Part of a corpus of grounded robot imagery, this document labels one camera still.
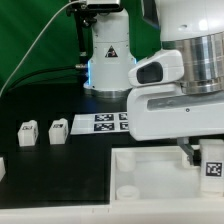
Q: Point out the white block left edge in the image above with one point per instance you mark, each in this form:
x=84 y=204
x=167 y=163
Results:
x=2 y=168

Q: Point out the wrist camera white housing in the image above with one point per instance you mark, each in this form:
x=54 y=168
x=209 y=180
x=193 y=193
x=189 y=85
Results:
x=165 y=66

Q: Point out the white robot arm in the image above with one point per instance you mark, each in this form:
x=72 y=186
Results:
x=193 y=27

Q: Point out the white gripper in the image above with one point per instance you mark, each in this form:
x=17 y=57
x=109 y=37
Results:
x=163 y=111

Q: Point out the white square tabletop part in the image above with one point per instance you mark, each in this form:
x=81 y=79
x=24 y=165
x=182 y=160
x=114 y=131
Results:
x=153 y=173

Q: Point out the marker sheet with tags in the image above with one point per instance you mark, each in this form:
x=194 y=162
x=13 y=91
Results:
x=100 y=123

